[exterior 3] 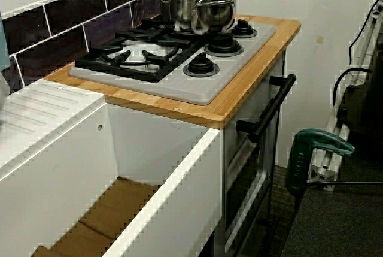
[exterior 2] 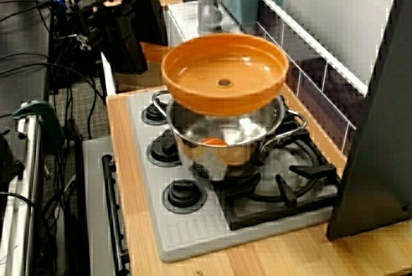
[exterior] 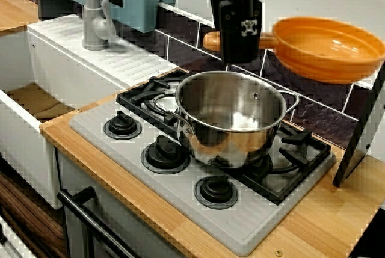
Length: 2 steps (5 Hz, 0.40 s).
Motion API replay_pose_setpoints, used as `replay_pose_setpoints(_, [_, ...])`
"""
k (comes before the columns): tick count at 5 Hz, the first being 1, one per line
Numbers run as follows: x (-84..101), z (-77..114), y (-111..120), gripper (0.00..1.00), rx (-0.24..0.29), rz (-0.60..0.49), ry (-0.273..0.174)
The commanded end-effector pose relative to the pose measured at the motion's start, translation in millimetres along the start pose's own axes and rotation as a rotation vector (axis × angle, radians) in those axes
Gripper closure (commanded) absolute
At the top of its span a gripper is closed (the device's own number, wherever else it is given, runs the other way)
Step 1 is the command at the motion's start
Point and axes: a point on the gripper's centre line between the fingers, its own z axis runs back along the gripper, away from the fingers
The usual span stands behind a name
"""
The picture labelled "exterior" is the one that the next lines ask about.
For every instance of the stainless steel pot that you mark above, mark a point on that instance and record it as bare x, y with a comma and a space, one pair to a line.
228, 104

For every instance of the orange plastic frying pan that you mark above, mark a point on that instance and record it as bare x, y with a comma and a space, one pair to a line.
325, 50

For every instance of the dark tile backsplash panel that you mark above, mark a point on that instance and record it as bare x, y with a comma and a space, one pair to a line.
316, 113

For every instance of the grey toy faucet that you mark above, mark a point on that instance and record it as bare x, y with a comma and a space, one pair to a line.
91, 29

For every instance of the black stove knob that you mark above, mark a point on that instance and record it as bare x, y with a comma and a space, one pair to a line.
121, 125
165, 154
215, 192

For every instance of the white toy sink basin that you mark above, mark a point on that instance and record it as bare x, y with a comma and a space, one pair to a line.
90, 71

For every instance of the black burner grate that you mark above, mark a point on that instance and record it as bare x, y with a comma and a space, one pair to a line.
297, 157

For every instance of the black slanted panel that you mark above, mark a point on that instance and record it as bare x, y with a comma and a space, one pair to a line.
358, 143

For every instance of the grey stove top panel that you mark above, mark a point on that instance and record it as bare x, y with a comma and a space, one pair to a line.
168, 198

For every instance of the brown cardboard sheet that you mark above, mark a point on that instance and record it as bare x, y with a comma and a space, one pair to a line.
39, 101

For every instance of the wooden side countertop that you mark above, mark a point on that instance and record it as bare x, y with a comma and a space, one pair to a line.
15, 11

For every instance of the white toy oven front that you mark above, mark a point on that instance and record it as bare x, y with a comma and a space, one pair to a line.
99, 192

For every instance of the wooden stove countertop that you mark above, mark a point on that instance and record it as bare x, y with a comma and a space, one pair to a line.
316, 228

